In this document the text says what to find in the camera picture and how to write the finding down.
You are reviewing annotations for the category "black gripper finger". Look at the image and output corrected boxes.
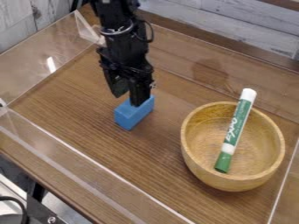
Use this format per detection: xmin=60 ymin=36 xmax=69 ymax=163
xmin=103 ymin=68 xmax=128 ymax=98
xmin=128 ymin=76 xmax=154 ymax=107

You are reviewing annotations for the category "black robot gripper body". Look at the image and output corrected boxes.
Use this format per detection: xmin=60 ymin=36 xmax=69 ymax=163
xmin=98 ymin=24 xmax=155 ymax=81

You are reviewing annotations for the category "blue foam block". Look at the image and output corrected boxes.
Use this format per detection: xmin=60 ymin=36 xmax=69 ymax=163
xmin=114 ymin=96 xmax=155 ymax=130

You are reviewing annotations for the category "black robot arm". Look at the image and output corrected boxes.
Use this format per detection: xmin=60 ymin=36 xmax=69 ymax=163
xmin=90 ymin=0 xmax=155 ymax=107

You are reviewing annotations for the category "brown wooden bowl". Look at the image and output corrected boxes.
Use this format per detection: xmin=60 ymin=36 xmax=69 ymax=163
xmin=180 ymin=101 xmax=286 ymax=192

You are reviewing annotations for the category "green dry erase marker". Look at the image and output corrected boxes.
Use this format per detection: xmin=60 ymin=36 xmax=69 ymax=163
xmin=214 ymin=88 xmax=258 ymax=173

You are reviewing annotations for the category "clear acrylic corner bracket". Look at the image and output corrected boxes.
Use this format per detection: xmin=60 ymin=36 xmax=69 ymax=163
xmin=74 ymin=10 xmax=106 ymax=46

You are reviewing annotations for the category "black metal table bracket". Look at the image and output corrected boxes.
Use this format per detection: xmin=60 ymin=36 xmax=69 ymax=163
xmin=27 ymin=198 xmax=68 ymax=224

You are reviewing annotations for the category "black cable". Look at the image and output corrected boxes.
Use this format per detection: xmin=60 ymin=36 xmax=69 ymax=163
xmin=0 ymin=195 xmax=31 ymax=224

